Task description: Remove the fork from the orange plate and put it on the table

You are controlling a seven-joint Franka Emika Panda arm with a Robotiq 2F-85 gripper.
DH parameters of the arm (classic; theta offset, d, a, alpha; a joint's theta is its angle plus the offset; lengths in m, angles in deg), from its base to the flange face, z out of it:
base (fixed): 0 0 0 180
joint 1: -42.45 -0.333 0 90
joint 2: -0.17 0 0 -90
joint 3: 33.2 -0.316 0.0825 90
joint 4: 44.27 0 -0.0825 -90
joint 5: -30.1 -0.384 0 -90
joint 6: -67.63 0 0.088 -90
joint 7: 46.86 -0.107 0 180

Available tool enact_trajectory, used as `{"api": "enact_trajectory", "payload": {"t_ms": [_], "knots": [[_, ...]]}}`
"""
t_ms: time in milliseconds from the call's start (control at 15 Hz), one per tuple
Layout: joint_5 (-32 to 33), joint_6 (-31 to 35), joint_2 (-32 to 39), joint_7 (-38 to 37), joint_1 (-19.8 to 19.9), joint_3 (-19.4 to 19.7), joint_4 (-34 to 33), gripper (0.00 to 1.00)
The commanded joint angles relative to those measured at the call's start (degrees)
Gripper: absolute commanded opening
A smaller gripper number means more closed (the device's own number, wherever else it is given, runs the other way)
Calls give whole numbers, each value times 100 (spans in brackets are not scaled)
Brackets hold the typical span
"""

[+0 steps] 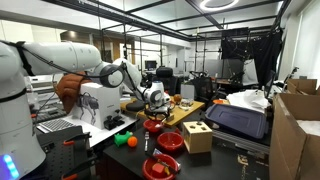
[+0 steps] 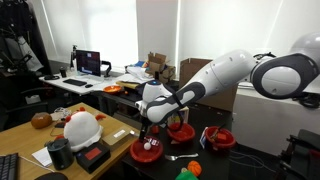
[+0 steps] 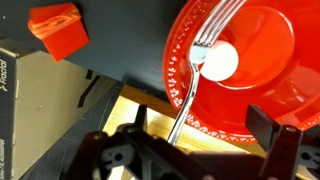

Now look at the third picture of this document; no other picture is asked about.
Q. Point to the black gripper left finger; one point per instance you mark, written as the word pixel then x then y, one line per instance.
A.
pixel 141 118

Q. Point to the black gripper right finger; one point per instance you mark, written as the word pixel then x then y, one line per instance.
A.
pixel 281 143

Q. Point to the red bowl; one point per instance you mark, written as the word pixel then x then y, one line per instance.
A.
pixel 266 100

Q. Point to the silver metal fork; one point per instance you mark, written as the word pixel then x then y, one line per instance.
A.
pixel 193 86

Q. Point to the light wooden desk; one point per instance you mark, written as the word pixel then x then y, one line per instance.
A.
pixel 156 123

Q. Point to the tan cardboard accessory box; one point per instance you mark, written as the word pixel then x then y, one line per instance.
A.
pixel 50 100

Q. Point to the small white ball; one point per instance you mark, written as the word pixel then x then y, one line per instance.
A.
pixel 221 63

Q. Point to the small orange cube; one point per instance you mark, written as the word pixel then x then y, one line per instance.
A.
pixel 60 33

